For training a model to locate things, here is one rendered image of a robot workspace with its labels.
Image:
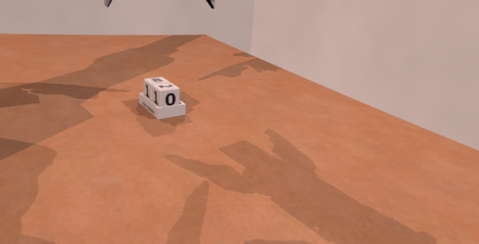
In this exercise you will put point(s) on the white digit cube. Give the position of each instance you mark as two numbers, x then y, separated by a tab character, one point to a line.
148	85
166	94

